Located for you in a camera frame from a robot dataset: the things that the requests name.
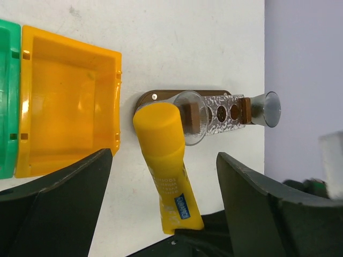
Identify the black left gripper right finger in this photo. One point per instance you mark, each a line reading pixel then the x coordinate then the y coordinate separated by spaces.
pixel 268 218

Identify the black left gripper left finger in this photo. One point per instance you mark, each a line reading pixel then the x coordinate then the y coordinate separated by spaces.
pixel 55 215

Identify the clear glass cup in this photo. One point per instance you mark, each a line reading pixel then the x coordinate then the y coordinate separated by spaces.
pixel 266 109
pixel 189 99

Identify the yellow toothpaste tube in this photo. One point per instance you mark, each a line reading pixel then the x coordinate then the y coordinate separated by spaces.
pixel 160 134

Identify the dark wooden oval tray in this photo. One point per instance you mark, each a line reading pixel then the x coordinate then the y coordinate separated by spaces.
pixel 191 122

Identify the yellow bin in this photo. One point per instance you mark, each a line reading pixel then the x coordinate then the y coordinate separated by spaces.
pixel 69 102

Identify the green bin with cups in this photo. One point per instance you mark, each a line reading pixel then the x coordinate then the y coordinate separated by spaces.
pixel 10 95

